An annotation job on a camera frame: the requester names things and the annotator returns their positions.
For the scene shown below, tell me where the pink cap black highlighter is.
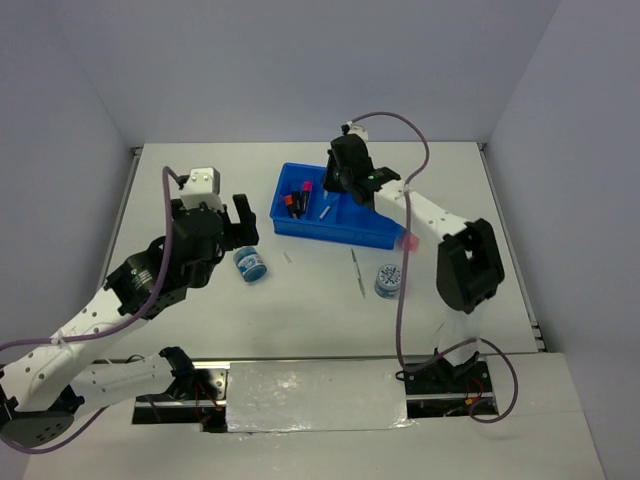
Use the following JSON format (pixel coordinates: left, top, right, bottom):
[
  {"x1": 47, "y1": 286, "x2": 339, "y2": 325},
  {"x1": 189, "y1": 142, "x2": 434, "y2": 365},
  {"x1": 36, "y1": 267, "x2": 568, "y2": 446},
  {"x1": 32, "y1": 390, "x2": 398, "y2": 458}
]
[{"x1": 299, "y1": 181, "x2": 312, "y2": 217}]

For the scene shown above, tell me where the blue pen refill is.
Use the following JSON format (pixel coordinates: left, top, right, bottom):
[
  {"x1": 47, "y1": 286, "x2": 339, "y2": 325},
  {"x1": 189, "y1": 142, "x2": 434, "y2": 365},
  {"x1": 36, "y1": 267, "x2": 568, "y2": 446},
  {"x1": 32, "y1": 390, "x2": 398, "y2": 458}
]
[{"x1": 318, "y1": 205, "x2": 331, "y2": 221}]

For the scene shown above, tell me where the blue cap black highlighter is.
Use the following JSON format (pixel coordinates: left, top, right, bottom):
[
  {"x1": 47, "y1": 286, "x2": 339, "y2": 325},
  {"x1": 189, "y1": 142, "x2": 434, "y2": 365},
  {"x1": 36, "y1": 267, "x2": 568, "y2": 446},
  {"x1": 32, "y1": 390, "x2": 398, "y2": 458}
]
[{"x1": 291, "y1": 190, "x2": 305, "y2": 218}]

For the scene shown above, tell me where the blue jar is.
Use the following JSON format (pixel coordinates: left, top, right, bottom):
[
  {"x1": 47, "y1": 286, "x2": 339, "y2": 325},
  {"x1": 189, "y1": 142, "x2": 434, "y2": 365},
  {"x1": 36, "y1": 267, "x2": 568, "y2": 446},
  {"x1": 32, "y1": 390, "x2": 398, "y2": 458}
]
[
  {"x1": 233, "y1": 246, "x2": 268, "y2": 283},
  {"x1": 374, "y1": 264, "x2": 402, "y2": 299}
]

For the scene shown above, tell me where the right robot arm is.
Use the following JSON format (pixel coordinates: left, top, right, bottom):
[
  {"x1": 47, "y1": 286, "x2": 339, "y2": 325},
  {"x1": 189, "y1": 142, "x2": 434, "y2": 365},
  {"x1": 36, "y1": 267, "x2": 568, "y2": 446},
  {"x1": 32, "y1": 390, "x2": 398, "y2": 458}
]
[{"x1": 323, "y1": 124, "x2": 505, "y2": 391}]

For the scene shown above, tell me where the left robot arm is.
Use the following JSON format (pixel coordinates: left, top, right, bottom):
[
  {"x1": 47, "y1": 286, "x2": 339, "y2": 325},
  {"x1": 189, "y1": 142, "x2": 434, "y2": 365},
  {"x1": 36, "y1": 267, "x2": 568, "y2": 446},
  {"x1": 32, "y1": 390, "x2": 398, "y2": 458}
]
[{"x1": 1, "y1": 194, "x2": 259, "y2": 454}]

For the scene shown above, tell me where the blue compartment tray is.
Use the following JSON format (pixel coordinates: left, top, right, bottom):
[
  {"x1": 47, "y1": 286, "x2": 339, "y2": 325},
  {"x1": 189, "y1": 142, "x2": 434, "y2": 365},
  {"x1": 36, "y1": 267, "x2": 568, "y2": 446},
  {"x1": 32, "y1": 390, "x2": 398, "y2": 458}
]
[{"x1": 270, "y1": 163, "x2": 404, "y2": 250}]

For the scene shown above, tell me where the pink glue bottle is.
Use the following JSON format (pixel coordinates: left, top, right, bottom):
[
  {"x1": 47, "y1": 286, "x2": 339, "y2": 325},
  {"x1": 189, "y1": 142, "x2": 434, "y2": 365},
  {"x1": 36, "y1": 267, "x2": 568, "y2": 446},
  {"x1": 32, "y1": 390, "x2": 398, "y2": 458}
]
[{"x1": 396, "y1": 232, "x2": 420, "y2": 253}]

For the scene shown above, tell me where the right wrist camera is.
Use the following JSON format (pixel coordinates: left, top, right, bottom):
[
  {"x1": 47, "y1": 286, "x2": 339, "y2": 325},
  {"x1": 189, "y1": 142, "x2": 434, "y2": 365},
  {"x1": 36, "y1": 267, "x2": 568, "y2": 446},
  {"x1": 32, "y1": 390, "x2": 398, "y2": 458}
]
[{"x1": 341, "y1": 121, "x2": 369, "y2": 142}]

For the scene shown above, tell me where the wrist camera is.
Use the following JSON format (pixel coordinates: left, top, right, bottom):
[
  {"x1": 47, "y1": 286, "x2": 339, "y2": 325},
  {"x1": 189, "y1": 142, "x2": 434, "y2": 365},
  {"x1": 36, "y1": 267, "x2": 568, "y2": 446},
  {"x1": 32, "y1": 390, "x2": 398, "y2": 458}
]
[
  {"x1": 180, "y1": 167, "x2": 223, "y2": 211},
  {"x1": 341, "y1": 121, "x2": 369, "y2": 142}
]

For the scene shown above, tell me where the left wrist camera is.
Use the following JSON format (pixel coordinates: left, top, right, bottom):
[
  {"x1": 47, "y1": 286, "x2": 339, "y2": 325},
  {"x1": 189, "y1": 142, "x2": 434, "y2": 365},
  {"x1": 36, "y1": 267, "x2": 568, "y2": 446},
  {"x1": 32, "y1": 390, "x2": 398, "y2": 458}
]
[{"x1": 180, "y1": 167, "x2": 223, "y2": 211}]

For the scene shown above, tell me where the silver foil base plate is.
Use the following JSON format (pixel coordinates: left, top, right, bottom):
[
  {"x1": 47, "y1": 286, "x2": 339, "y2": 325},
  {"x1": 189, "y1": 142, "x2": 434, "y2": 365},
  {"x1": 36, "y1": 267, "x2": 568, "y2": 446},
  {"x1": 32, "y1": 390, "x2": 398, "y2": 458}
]
[{"x1": 226, "y1": 360, "x2": 411, "y2": 433}]

